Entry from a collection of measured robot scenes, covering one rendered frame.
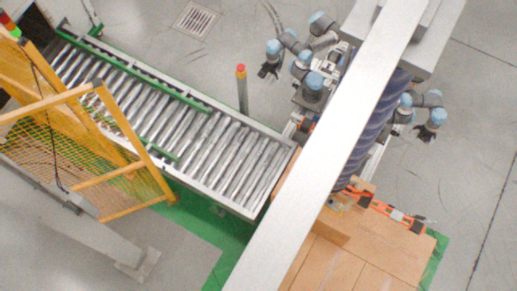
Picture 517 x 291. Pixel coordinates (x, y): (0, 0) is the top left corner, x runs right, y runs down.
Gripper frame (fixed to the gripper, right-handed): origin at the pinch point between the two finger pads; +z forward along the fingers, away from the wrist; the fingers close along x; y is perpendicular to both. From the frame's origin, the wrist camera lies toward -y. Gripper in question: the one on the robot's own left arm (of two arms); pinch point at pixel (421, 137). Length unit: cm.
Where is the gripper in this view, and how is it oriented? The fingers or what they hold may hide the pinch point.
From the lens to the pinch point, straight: 290.0
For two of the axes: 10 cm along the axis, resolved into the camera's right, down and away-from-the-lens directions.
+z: 0.1, 3.6, 9.3
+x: 8.8, 4.4, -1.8
